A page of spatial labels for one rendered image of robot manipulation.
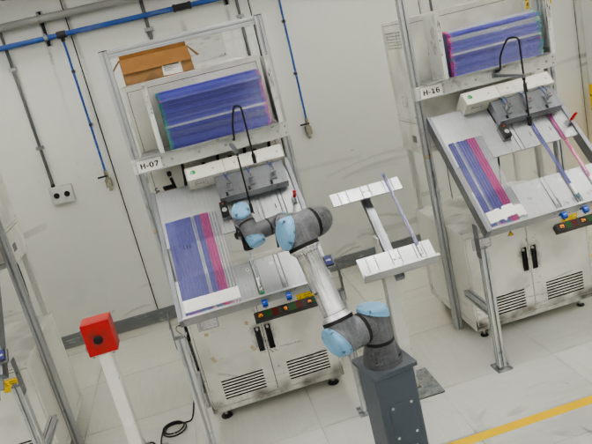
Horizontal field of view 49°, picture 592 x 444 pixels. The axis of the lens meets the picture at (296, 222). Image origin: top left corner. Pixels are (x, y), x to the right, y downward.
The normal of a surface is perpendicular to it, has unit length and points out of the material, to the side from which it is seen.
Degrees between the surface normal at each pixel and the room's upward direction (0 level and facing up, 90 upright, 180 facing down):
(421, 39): 90
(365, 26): 90
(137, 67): 80
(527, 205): 44
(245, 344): 90
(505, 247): 90
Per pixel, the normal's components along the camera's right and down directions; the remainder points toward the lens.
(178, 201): -0.04, -0.53
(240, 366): 0.18, 0.21
